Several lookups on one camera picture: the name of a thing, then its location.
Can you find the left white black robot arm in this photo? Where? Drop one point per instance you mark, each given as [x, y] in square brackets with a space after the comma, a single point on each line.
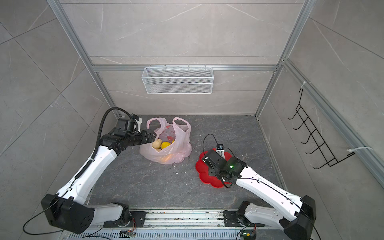
[66, 209]

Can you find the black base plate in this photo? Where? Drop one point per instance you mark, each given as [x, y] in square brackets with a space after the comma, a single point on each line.
[133, 219]
[235, 219]

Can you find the pink plastic bag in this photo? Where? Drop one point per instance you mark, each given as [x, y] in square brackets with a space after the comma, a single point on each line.
[172, 143]

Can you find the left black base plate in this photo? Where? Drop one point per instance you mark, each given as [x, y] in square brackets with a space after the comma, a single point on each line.
[133, 219]

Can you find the black wire hook rack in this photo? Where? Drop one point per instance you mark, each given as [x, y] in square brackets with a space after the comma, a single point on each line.
[315, 136]

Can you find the red flower-shaped plastic bowl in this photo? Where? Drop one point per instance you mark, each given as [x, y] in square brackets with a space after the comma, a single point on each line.
[204, 176]

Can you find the yellow fake lemon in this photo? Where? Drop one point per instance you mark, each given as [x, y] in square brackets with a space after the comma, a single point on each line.
[165, 145]

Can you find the white wire mesh basket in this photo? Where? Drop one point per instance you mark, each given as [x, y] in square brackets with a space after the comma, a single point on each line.
[178, 80]

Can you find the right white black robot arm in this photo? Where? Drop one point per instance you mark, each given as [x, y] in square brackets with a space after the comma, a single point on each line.
[294, 215]

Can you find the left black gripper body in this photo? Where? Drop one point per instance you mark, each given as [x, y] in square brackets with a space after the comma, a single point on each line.
[136, 138]

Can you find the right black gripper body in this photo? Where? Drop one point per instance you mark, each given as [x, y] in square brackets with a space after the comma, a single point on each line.
[213, 172]

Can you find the beige fake potato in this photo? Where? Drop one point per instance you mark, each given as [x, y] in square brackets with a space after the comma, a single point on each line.
[157, 144]

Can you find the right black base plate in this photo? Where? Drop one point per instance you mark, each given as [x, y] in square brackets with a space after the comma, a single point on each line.
[235, 219]

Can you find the aluminium mounting rail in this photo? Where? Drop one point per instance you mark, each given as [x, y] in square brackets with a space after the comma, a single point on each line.
[193, 218]

